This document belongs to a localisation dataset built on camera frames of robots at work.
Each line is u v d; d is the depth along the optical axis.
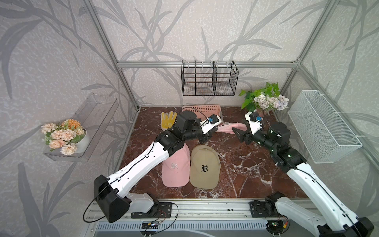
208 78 1.06
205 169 0.82
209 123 0.56
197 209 0.77
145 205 0.62
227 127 0.70
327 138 0.59
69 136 0.51
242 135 0.61
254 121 0.57
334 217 0.39
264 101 0.83
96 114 0.75
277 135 0.50
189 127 0.52
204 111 1.15
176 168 0.82
